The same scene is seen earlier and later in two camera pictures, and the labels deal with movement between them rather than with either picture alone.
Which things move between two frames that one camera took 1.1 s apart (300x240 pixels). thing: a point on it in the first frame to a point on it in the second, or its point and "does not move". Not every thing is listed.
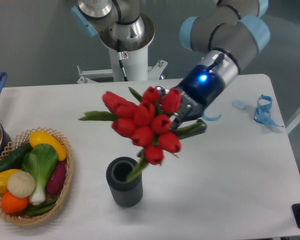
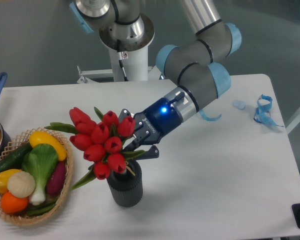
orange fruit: [12, 204] does not move
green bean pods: [37, 209] does not move
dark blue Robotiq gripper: [200, 89] to [159, 120]
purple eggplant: [55, 182] does not move
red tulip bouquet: [149, 124] to [103, 141]
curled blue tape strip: [211, 119] does not move
